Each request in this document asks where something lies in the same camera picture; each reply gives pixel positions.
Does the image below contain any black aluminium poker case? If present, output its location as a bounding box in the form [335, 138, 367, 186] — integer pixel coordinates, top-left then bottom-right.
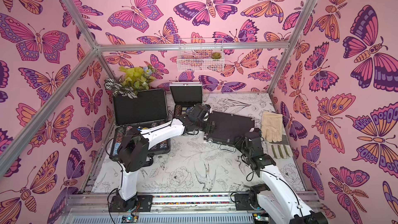
[203, 112, 255, 153]

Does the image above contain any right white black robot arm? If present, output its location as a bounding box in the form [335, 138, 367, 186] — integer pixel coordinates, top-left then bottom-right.
[236, 128, 328, 224]

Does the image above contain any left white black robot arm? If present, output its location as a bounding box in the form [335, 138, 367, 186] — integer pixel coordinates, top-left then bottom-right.
[118, 104, 211, 201]

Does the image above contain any small silver poker case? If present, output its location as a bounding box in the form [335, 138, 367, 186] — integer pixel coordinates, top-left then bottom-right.
[170, 82, 203, 117]

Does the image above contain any large black poker case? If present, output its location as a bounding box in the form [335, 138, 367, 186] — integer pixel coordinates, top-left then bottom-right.
[109, 89, 168, 161]

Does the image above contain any cream work glove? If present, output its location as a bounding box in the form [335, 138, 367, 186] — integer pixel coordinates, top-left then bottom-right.
[261, 111, 284, 143]

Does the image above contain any small green succulent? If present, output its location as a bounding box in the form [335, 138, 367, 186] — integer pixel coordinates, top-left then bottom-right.
[211, 52, 222, 60]

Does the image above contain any green artificial plant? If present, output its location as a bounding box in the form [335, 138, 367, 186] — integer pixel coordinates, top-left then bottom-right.
[119, 65, 155, 91]

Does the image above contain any striped leaf plant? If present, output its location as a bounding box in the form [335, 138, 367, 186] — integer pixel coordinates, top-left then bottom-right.
[104, 78, 137, 99]

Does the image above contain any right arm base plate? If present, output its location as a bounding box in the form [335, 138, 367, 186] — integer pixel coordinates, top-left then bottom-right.
[230, 192, 263, 211]

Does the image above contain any white wire basket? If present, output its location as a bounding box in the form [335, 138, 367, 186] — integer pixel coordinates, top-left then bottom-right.
[176, 37, 225, 72]

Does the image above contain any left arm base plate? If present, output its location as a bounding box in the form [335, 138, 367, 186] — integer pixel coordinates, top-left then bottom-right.
[109, 195, 153, 213]

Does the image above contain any aluminium front rail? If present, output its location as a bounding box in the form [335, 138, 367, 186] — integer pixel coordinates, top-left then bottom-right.
[59, 191, 326, 224]

